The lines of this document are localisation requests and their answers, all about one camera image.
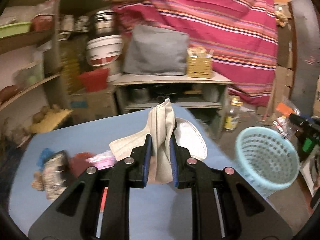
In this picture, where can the yellow utensil holder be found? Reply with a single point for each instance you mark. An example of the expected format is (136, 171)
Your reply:
(199, 62)

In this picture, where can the low wooden cabinet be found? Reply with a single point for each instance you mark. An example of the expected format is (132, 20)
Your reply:
(205, 98)

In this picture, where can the clear plastic wrapper orange edge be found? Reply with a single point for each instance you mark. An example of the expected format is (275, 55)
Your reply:
(282, 123)

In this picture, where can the clear plastic container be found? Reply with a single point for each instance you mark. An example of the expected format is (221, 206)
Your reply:
(29, 75)

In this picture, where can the wooden wall shelf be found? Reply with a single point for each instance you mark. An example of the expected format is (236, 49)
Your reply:
(20, 107)

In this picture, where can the pink striped cloth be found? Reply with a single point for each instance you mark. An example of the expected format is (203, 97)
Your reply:
(241, 33)

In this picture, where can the light blue plastic basket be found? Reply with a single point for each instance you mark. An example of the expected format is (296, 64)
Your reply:
(267, 161)

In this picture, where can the yellow egg tray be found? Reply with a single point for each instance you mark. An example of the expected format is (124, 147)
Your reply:
(51, 121)

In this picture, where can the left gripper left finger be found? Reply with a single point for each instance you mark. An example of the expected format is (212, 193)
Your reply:
(75, 214)

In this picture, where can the dark red paper cup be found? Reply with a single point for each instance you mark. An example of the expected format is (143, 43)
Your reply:
(78, 163)

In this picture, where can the cardboard box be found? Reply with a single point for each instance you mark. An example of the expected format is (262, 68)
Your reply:
(92, 106)

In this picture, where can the red plastic bowl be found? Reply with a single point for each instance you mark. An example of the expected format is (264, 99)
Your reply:
(95, 80)

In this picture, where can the steel pot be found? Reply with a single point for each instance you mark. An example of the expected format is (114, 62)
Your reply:
(103, 23)

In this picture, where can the large oil jug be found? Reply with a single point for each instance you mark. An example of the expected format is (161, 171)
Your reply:
(70, 66)

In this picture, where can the grey fabric cover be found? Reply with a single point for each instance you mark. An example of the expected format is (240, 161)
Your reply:
(156, 51)

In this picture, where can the pink snack wrapper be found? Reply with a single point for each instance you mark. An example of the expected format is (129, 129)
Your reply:
(103, 160)

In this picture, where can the blue plastic glove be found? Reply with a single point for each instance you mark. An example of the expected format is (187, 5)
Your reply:
(45, 154)

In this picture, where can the black white snack bag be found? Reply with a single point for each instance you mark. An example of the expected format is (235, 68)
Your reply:
(55, 175)

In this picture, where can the red plastic wrapper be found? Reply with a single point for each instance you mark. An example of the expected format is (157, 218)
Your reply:
(103, 200)

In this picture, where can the white face mask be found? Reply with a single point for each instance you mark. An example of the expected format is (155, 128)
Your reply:
(161, 125)

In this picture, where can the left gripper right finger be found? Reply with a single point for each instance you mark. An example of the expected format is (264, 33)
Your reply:
(224, 205)

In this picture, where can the yellow oil bottle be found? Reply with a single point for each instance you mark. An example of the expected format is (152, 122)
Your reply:
(232, 113)

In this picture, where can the brown paper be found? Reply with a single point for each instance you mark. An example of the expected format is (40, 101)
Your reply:
(38, 181)

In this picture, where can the white plastic bucket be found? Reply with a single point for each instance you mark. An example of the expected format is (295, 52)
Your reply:
(104, 50)

